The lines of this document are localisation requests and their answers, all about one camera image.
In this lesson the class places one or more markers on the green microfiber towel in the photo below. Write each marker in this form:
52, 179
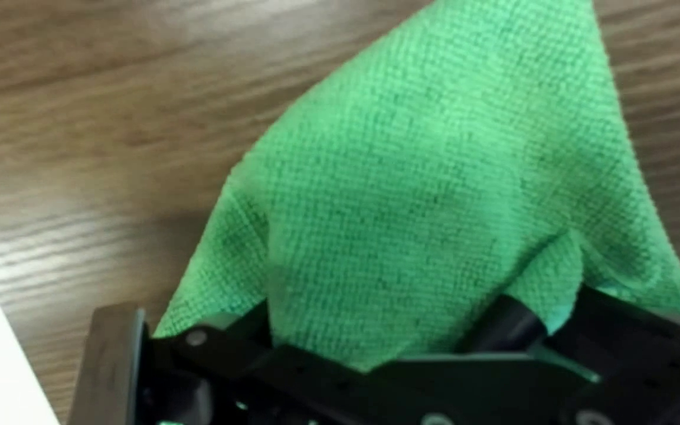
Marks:
472, 152

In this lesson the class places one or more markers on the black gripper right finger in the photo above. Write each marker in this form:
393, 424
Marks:
610, 363

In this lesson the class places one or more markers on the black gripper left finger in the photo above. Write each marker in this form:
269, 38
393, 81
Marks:
206, 374

